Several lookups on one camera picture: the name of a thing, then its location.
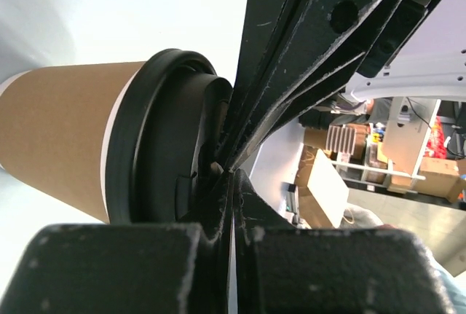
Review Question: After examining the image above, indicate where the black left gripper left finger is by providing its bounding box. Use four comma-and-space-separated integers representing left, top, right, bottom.
7, 173, 232, 313

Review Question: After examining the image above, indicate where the single brown paper cup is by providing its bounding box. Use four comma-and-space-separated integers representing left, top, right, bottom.
1, 62, 143, 222

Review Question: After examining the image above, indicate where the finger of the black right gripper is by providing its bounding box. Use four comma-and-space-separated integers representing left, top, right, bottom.
221, 0, 402, 171

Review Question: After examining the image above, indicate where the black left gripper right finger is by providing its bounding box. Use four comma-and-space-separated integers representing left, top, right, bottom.
232, 170, 455, 313

